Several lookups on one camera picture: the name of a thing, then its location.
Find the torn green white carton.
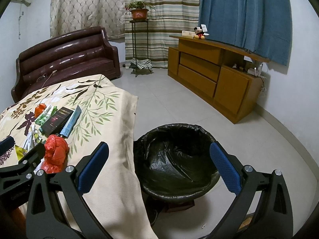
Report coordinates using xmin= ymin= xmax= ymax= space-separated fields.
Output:
xmin=15 ymin=126 xmax=44 ymax=160

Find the orange plastic bag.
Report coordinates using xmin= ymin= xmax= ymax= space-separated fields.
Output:
xmin=34 ymin=103 xmax=47 ymax=118

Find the red plastic bag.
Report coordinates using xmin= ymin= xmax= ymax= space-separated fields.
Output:
xmin=41 ymin=134 xmax=69 ymax=174

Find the black box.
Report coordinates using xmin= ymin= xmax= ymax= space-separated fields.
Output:
xmin=39 ymin=107 xmax=74 ymax=137

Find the green white wrapper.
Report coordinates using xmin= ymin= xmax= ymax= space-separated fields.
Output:
xmin=35 ymin=105 xmax=57 ymax=126

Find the light blue packet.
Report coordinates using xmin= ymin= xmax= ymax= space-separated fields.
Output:
xmin=60 ymin=105 xmax=82 ymax=138

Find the black lined trash bin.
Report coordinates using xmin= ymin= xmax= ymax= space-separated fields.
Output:
xmin=133 ymin=123 xmax=220 ymax=212

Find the floral beige tablecloth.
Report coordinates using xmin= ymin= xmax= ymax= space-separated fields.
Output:
xmin=1 ymin=74 xmax=156 ymax=238

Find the dark red leather sofa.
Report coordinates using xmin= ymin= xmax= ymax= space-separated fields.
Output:
xmin=11 ymin=26 xmax=121 ymax=103

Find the wooden TV cabinet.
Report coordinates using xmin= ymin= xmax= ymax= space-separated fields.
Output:
xmin=168 ymin=36 xmax=269 ymax=123

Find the white router on cabinet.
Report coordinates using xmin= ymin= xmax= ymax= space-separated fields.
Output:
xmin=246 ymin=62 xmax=263 ymax=77

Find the beige patterned curtain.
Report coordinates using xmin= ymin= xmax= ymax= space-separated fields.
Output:
xmin=50 ymin=0 xmax=125 ymax=40

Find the checkered cloth on stand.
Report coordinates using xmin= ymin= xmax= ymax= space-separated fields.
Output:
xmin=130 ymin=58 xmax=153 ymax=70

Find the black metal plant stand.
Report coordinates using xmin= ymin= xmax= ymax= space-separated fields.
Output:
xmin=129 ymin=19 xmax=152 ymax=77

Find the potted plant orange pot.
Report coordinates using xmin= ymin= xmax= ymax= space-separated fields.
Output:
xmin=125 ymin=1 xmax=155 ymax=20

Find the Mickey Mouse plush toy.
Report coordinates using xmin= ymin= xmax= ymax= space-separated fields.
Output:
xmin=193 ymin=26 xmax=209 ymax=40

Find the blue curtain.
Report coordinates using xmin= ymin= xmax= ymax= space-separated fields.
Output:
xmin=198 ymin=0 xmax=292 ymax=66

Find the small white box on cabinet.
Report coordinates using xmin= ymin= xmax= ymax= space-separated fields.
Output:
xmin=182 ymin=30 xmax=195 ymax=38

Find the striped curtain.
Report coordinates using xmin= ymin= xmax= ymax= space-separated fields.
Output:
xmin=125 ymin=0 xmax=200 ymax=68

